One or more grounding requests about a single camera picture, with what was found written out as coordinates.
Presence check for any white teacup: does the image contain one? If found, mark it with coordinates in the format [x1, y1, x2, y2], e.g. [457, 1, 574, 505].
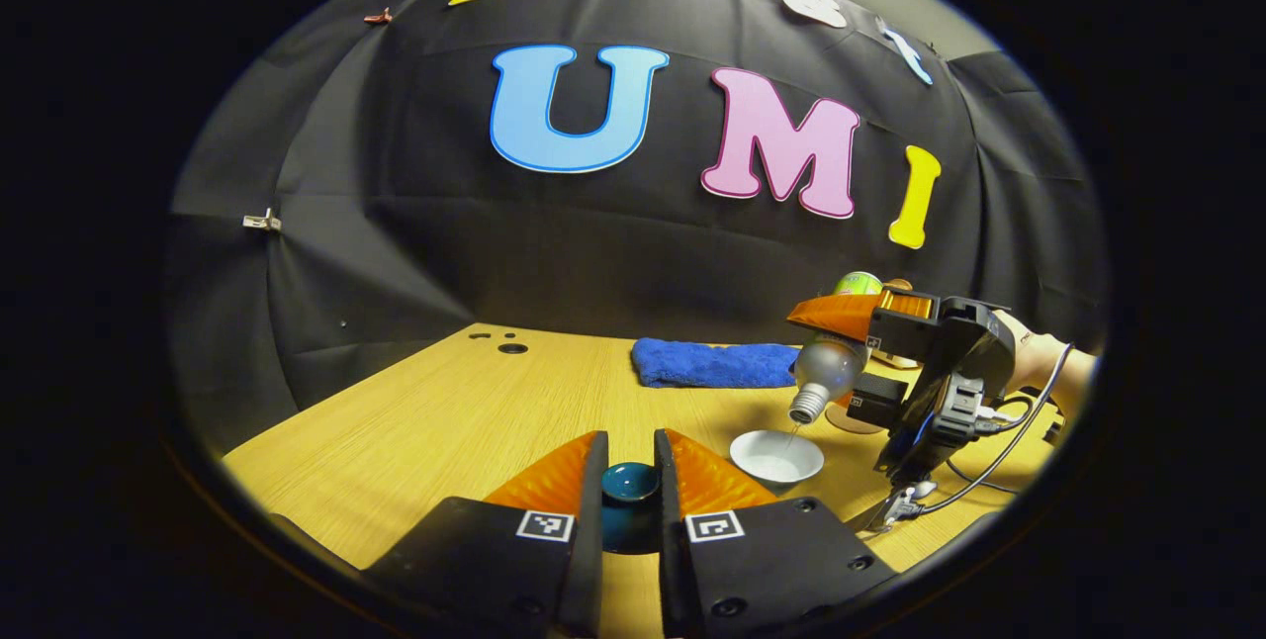
[730, 429, 825, 485]

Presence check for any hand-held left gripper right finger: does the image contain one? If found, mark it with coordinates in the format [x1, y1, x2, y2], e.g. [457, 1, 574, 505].
[653, 429, 901, 639]

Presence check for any black cable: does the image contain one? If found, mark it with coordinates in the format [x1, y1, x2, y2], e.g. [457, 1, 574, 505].
[920, 342, 1074, 516]

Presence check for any silver green water bottle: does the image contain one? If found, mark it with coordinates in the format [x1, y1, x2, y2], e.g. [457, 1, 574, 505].
[788, 271, 886, 425]

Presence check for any blue towel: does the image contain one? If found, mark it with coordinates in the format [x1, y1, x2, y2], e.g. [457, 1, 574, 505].
[631, 337, 802, 390]

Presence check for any round brown coaster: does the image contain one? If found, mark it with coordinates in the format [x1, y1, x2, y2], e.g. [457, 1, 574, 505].
[826, 392, 886, 435]

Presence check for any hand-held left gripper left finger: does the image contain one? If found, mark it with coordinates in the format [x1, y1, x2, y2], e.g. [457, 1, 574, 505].
[361, 431, 609, 639]

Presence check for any black backdrop cloth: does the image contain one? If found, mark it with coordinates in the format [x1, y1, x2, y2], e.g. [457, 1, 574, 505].
[163, 0, 1107, 452]

